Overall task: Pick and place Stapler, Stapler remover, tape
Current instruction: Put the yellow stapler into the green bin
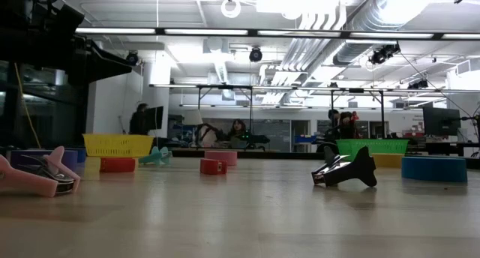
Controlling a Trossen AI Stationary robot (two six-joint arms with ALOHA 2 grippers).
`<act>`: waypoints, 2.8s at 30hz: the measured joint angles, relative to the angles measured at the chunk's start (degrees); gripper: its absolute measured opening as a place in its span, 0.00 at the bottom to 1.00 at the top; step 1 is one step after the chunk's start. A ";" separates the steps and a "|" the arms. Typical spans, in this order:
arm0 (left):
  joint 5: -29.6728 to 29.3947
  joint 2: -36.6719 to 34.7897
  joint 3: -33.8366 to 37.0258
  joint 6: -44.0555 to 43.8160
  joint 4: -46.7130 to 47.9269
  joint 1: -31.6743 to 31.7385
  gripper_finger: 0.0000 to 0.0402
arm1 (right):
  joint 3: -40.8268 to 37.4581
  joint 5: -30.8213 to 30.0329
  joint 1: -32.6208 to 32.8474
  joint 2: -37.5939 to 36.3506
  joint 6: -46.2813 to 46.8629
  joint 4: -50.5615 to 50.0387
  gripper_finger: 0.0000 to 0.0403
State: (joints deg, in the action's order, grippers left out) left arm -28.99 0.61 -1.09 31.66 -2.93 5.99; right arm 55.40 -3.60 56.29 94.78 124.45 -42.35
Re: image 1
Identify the pink tape roll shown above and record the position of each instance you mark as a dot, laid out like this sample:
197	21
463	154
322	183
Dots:
221	157

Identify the red mini stapler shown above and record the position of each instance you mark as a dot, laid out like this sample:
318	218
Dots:
213	167
117	165

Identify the teal staple remover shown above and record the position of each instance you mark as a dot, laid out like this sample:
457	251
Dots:
155	156

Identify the yellow tape roll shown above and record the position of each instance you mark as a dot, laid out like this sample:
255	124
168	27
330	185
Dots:
387	161

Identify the light blue tape roll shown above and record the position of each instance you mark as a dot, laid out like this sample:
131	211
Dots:
434	169

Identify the purple tape roll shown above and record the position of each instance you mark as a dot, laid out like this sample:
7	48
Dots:
22	158

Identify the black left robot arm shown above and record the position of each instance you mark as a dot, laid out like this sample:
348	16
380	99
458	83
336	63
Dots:
37	25

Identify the black background robot arm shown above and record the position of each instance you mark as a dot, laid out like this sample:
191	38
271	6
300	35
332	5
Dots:
255	138

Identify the person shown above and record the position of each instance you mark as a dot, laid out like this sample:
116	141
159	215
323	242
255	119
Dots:
237	128
347	126
138	121
333	121

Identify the white table lamp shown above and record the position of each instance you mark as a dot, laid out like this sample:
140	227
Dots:
192	117

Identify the blue storage bin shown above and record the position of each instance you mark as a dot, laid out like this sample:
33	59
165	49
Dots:
304	138

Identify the black computer monitor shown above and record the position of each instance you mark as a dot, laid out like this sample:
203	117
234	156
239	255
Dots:
154	117
441	121

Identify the black overhead rig beam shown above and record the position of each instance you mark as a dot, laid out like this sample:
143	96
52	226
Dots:
252	32

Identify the green plastic basket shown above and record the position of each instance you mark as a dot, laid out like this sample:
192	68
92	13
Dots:
360	147

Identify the yellow plastic basket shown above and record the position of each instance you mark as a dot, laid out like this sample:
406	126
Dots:
118	145

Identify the black ceiling spotlight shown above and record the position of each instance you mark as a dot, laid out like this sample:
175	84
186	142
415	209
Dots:
382	53

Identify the black aluminium table frame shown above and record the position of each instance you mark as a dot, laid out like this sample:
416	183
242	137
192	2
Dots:
262	154

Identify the black overhead camera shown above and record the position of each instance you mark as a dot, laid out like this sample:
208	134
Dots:
255	54

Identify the silver ventilation duct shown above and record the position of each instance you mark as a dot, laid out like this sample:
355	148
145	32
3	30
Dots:
360	44

